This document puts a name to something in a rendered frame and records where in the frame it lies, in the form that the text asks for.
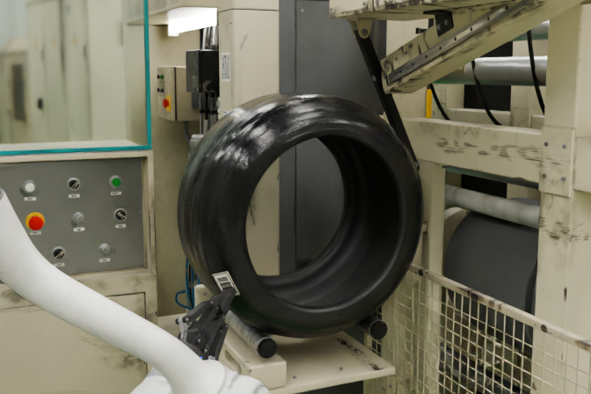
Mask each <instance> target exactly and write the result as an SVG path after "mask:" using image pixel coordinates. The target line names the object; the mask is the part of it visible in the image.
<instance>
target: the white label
mask: <svg viewBox="0 0 591 394"><path fill-rule="evenodd" d="M212 275H213V277H214V279H215V282H216V284H217V285H218V287H219V289H220V290H221V292H222V291H223V289H226V288H232V287H234V289H235V290H236V291H237V293H236V296H239V295H240V294H239V292H238V290H237V287H236V285H235V284H234V282H233V280H232V279H231V277H230V274H229V273H228V271H227V272H223V273H219V274H212Z"/></svg>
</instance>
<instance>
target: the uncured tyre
mask: <svg viewBox="0 0 591 394"><path fill-rule="evenodd" d="M312 138H317V139H318V140H319V141H320V142H321V143H322V144H323V145H324V146H325V147H326V148H327V149H328V150H329V151H330V152H331V153H332V155H333V157H334V158H335V160H336V162H337V164H338V166H339V169H340V172H341V175H342V178H343V184H344V192H345V200H344V208H343V213H342V217H341V220H340V223H339V227H338V229H337V231H336V233H335V235H334V237H333V238H332V241H331V242H330V243H329V244H328V245H327V246H326V248H325V249H324V250H323V251H322V252H321V253H320V254H319V255H318V256H317V257H316V258H315V259H314V260H312V261H311V262H310V263H309V264H307V265H306V266H303V267H302V268H300V269H297V270H295V271H293V272H291V273H287V274H280V275H259V274H257V273H256V271H255V269H254V267H253V265H252V262H251V259H250V255H249V252H248V248H247V242H246V219H247V214H248V209H249V206H250V202H251V199H252V196H253V193H254V191H255V189H256V187H257V185H258V183H259V181H260V179H261V178H262V176H263V175H264V173H265V172H266V170H267V169H268V168H269V167H270V165H271V164H272V163H273V162H274V161H275V160H276V159H277V158H278V157H280V156H281V155H282V154H283V153H284V152H286V151H287V150H289V149H291V148H292V147H294V146H296V145H297V144H299V143H301V142H304V141H307V140H309V139H312ZM423 211H424V204H423V193H422V186H421V182H420V175H419V172H418V169H417V166H416V164H415V162H414V159H413V157H412V154H411V152H410V150H409V149H408V148H407V146H406V144H405V142H404V141H403V139H402V138H401V137H400V135H399V134H398V133H397V132H396V130H395V129H394V128H393V127H392V126H391V125H390V124H389V123H388V122H386V121H385V120H384V119H383V118H381V117H380V116H379V115H377V114H376V113H374V112H373V111H371V110H370V109H368V108H367V107H366V106H363V105H361V104H359V103H357V102H355V101H352V100H350V99H347V98H342V97H338V96H333V95H326V94H312V93H298V92H282V93H274V94H269V95H266V96H262V97H259V98H255V99H252V100H250V101H247V102H245V103H243V104H242V105H240V106H238V107H236V108H234V109H233V110H231V111H230V112H228V113H227V114H225V115H224V116H223V117H222V118H221V119H220V120H219V121H218V122H217V123H216V124H215V125H214V126H213V127H212V128H211V129H210V130H209V131H208V132H207V133H206V134H205V135H204V136H203V137H202V138H201V140H200V142H199V143H198V144H197V146H196V148H195V149H194V151H193V153H192V155H191V156H190V158H189V160H188V162H187V165H186V168H185V170H184V173H183V176H182V180H181V183H180V187H179V197H178V209H177V216H178V228H179V237H180V241H181V244H182V247H183V250H184V253H185V255H186V259H187V261H188V263H189V265H190V267H191V268H192V269H193V271H194V273H195V274H196V276H197V277H198V279H199V280H200V281H201V283H202V284H203V285H204V286H205V287H206V288H207V289H208V290H209V291H210V292H211V293H212V294H213V295H214V296H218V295H220V294H221V290H220V289H219V287H218V285H217V284H216V282H215V279H214V277H213V275H212V274H219V273H223V272H227V271H228V273H229V274H230V277H231V279H232V280H233V282H234V284H235V285H236V287H237V290H238V292H239V294H240V295H235V297H234V298H233V300H232V301H231V303H230V305H229V306H230V311H232V312H233V313H234V314H235V315H236V316H237V317H239V318H240V319H242V320H243V321H245V322H246V323H247V324H249V325H251V326H253V327H255V328H257V329H259V330H261V331H263V332H268V333H271V334H274V335H279V336H283V337H290V338H299V339H308V338H318V337H324V336H327V335H331V334H334V333H337V332H342V331H344V330H346V329H348V328H350V327H352V326H354V325H357V324H358V323H360V322H361V321H362V320H364V319H365V318H367V317H369V316H370V315H371V314H373V313H374V312H375V311H376V310H378V309H379V308H380V307H381V306H382V305H383V304H384V303H385V302H386V301H387V300H388V299H389V298H390V296H391V295H392V294H393V293H394V291H395V290H396V289H397V288H398V286H399V284H400V283H401V281H402V280H403V279H404V277H405V275H406V273H407V271H408V269H409V267H410V265H411V263H412V261H413V258H414V256H415V253H416V251H417V248H418V245H419V241H420V234H421V230H422V223H423Z"/></svg>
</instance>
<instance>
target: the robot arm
mask: <svg viewBox="0 0 591 394"><path fill-rule="evenodd" d="M0 280H1V281H2V282H3V283H5V284H6V285H7V286H8V287H10V288H11V289H12V290H14V291H15V292H16V293H18V294H19V295H21V296H22V297H24V298H25V299H26V300H27V301H29V302H30V303H33V304H34V305H36V306H37V307H39V308H41V309H43V310H44V311H46V312H48V313H50V314H51V315H53V316H55V317H58V318H60V319H61V320H63V321H65V322H67V323H69V324H71V325H74V326H75V327H77V328H79V329H81V330H83V331H85V332H88V333H89V334H91V335H93V336H95V337H97V338H99V339H102V340H104V341H105V342H107V343H109V344H111V345H113V346H115V347H118V348H119V349H121V350H123V351H125V352H127V353H129V354H132V355H133V356H135V357H137V358H139V359H141V360H143V361H145V362H147V363H148V364H149V365H150V366H152V367H153V368H152V370H151V371H150V372H149V373H148V374H147V376H146V377H145V379H144V381H143V382H142V383H141V384H140V385H138V386H137V387H136V388H135V389H134V390H133V391H132V392H131V393H130V394H271V393H270V392H269V390H268V388H267V387H266V386H265V385H264V384H263V383H262V382H260V381H259V380H257V379H255V378H252V377H250V376H241V375H239V374H238V372H235V371H233V370H230V369H228V368H226V367H224V366H223V365H222V364H221V363H220V362H219V355H220V352H221V350H222V347H223V342H224V340H225V336H226V333H227V331H228V328H229V326H228V324H225V321H224V320H225V316H226V315H227V313H228V311H229V310H230V306H229V305H230V303H231V301H232V300H233V298H234V297H235V295H236V293H237V291H236V290H235V289H234V287H232V288H226V289H223V291H222V292H221V294H220V295H217V296H215V298H214V300H213V301H212V300H207V301H204V302H201V303H199V304H198V305H197V306H196V307H194V308H193V309H192V310H191V311H189V312H188V313H187V314H186V315H185V316H183V317H180V318H176V320H175V323H176V324H177V325H179V327H180V333H179V336H178V338H175V337H174V336H172V335H171V334H170V333H168V332H166V331H165V330H163V329H161V328H160V327H158V326H156V325H154V324H152V323H151V322H149V321H148V320H146V319H144V318H142V317H140V316H138V315H136V314H135V313H134V312H132V311H130V310H127V309H126V308H124V307H122V306H120V305H119V304H117V303H115V302H113V301H111V300H110V299H108V298H106V297H104V296H102V295H101V294H99V293H97V292H95V291H94V290H92V289H90V288H88V287H86V286H85V285H83V284H81V283H80V282H78V281H75V280H74V279H72V278H70V277H69V276H68V275H67V274H64V273H63V272H61V271H60V270H59V269H57V268H56V267H54V266H53V265H52V264H50V263H49V262H48V261H47V260H46V259H45V258H44V257H43V256H42V255H41V254H40V253H39V252H38V250H37V249H36V248H35V246H34V245H33V243H32V242H31V240H30V238H29V237H28V236H27V234H26V232H25V230H24V228H23V226H22V224H21V223H20V221H19V219H18V218H17V216H16V214H15V212H14V210H13V208H12V206H11V204H10V202H9V200H8V198H7V196H6V194H5V192H4V190H3V189H2V187H0ZM201 314H202V315H201ZM199 316H201V317H200V319H199V320H198V322H197V323H196V325H195V326H194V328H192V329H191V330H187V328H188V327H189V326H190V325H191V324H192V322H193V321H194V320H195V319H197V318H198V317H199ZM220 331H221V332H220Z"/></svg>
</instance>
